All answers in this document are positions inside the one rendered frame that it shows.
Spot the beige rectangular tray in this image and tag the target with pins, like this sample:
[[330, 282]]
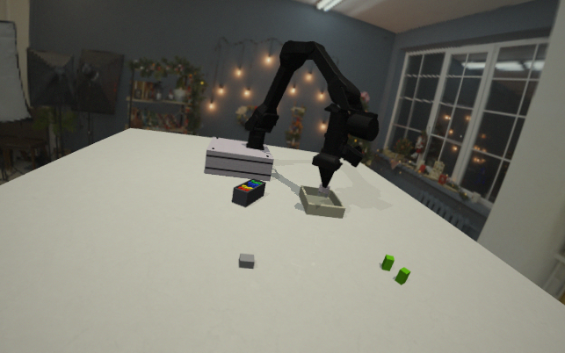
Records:
[[319, 205]]

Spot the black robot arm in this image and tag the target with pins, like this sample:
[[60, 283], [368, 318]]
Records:
[[360, 124]]

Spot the small green block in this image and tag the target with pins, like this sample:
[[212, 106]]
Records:
[[402, 276], [388, 262]]

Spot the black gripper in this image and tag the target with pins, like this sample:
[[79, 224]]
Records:
[[327, 161]]

